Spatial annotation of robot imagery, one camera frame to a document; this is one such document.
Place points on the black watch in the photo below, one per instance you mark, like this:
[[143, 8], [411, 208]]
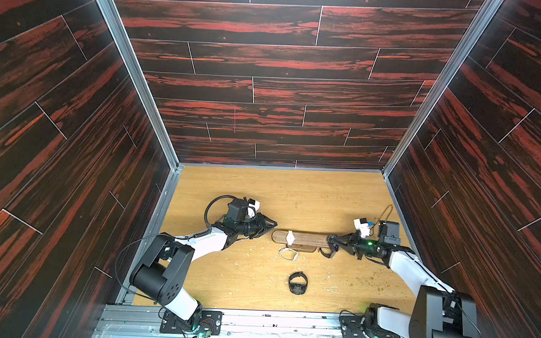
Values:
[[298, 283], [331, 249]]

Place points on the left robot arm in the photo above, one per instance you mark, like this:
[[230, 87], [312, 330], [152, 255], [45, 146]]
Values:
[[162, 270]]

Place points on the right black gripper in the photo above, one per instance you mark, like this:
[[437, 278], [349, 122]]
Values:
[[351, 243]]

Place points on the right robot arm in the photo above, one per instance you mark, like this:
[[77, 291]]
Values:
[[439, 311]]

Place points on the dark wooden watch stand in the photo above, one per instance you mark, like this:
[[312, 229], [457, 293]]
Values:
[[305, 241]]

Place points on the white watch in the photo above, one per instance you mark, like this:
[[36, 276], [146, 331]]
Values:
[[290, 238], [288, 254]]

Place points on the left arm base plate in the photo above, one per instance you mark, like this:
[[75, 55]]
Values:
[[204, 324]]

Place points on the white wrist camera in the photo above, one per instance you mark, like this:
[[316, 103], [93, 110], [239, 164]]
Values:
[[253, 207], [363, 227]]

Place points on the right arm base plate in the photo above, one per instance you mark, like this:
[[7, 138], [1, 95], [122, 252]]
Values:
[[353, 326]]

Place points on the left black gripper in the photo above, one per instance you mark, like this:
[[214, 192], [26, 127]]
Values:
[[260, 225]]

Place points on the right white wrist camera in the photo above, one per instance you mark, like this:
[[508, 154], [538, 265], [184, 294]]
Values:
[[363, 227]]

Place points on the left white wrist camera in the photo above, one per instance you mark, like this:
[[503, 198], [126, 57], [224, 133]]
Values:
[[253, 207]]

